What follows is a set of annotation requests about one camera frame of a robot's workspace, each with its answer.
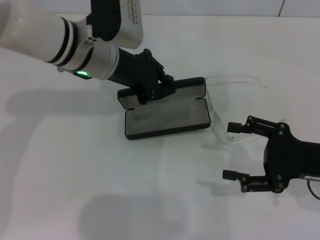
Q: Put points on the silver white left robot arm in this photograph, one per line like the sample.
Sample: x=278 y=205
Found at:
x=50 y=35

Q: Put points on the clear white glasses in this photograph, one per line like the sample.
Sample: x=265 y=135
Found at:
x=220 y=128

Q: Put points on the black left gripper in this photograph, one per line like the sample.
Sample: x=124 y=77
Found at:
x=132 y=72

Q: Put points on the black glasses case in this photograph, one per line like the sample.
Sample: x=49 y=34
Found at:
x=165 y=120

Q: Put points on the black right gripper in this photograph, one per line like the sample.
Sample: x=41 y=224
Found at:
x=287 y=157

